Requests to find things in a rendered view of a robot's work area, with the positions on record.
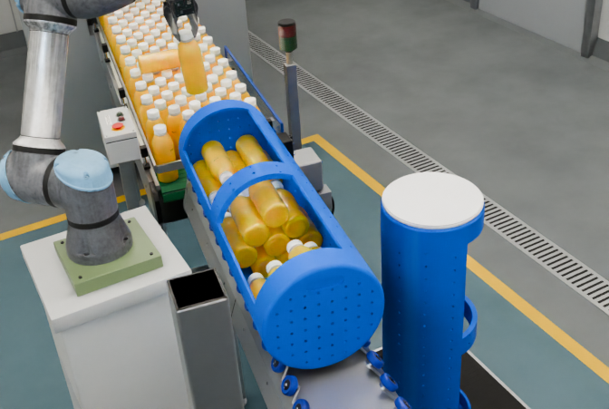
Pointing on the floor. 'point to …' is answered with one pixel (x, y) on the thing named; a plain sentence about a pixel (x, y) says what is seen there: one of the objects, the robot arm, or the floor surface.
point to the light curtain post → (206, 340)
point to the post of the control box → (129, 185)
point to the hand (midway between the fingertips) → (185, 34)
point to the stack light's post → (293, 104)
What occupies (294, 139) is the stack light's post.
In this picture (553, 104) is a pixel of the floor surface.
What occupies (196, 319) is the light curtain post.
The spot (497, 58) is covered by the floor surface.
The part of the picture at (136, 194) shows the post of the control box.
